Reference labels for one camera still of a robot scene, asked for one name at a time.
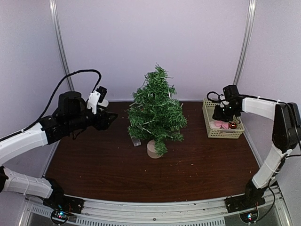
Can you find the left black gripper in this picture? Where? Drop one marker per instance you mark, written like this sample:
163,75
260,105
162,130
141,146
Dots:
104,125

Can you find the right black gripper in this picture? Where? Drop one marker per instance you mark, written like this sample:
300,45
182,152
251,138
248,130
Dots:
217,116

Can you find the clear battery box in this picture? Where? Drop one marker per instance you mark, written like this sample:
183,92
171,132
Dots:
136,142

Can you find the small green christmas tree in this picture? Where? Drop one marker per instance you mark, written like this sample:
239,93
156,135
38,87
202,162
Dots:
155,114

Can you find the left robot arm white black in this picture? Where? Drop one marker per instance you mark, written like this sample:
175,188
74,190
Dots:
72,114

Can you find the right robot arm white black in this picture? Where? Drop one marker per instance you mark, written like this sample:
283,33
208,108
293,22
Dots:
276,122

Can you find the red bauble ornament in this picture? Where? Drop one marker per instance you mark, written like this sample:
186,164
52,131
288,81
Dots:
232,125

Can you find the pink heart ornament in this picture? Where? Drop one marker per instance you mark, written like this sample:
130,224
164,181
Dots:
220,125

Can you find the small white bowl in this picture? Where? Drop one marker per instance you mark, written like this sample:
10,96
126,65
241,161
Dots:
104,104

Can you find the beige plastic basket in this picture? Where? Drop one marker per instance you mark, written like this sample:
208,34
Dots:
208,110

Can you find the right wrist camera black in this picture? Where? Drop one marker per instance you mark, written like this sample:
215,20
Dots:
230,92

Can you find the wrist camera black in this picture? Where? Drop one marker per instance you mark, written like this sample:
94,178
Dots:
95,97
230,92

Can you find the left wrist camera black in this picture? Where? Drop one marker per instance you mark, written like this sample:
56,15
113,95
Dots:
95,97

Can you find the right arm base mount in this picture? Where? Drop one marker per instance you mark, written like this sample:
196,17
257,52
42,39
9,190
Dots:
252,198

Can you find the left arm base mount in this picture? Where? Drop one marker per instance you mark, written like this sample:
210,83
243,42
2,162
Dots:
59,201

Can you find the front aluminium rail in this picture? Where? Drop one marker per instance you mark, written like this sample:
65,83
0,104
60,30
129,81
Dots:
210,212

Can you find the right aluminium frame post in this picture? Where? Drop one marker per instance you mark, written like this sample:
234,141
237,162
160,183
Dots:
246,40

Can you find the aluminium frame post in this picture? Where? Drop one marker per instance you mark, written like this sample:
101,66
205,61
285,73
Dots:
59,38
246,40

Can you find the left aluminium frame post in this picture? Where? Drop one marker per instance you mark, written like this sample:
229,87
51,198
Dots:
59,38

